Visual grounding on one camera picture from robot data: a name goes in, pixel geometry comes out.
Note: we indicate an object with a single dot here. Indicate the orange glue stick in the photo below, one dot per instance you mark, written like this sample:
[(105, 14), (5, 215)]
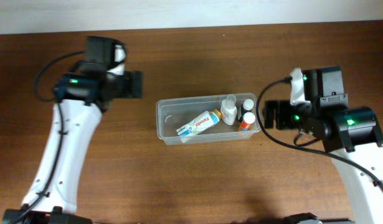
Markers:
[(248, 119)]

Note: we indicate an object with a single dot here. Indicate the white pump bottle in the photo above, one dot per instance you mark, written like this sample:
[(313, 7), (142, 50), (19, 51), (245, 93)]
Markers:
[(228, 109)]

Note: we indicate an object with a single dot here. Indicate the dark bottle white cap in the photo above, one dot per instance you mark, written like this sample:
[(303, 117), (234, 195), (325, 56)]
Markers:
[(245, 107)]

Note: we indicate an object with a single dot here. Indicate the gold lid small jar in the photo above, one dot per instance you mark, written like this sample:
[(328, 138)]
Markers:
[(215, 115)]

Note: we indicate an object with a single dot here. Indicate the white Panadol box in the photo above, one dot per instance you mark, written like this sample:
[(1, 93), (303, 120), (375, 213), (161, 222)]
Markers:
[(197, 125)]

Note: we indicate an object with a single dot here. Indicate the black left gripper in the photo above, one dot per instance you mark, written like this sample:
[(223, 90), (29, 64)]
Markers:
[(129, 84)]

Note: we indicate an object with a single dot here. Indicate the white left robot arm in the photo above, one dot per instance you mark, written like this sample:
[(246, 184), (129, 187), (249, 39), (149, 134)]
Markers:
[(80, 101)]

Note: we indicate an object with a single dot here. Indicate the clear plastic container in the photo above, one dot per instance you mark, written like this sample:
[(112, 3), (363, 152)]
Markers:
[(171, 114)]

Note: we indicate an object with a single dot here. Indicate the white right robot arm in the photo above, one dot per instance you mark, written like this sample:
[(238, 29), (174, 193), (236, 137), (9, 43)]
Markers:
[(351, 137)]

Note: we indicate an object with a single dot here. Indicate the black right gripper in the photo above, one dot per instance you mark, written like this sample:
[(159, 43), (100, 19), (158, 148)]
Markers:
[(280, 114)]

